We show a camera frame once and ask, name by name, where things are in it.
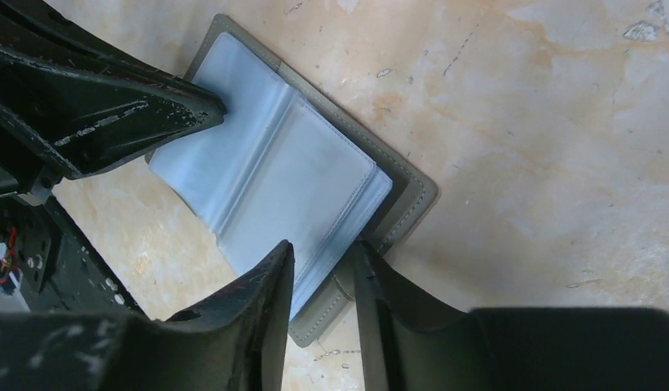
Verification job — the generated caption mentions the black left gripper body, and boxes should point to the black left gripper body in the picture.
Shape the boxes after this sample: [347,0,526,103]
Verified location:
[0,126,62,207]

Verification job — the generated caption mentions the grey card holder wallet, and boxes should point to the grey card holder wallet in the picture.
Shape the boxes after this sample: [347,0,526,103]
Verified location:
[148,14,438,348]

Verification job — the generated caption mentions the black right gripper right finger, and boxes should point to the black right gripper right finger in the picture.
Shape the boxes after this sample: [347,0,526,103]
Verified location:
[351,241,669,390]

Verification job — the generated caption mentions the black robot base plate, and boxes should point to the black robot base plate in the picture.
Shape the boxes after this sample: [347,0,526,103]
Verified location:
[0,197,142,313]

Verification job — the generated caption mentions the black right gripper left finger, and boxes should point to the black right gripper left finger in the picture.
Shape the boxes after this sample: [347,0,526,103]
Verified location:
[0,241,295,390]

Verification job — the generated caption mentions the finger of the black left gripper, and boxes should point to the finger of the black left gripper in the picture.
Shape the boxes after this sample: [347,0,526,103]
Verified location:
[0,1,227,179]

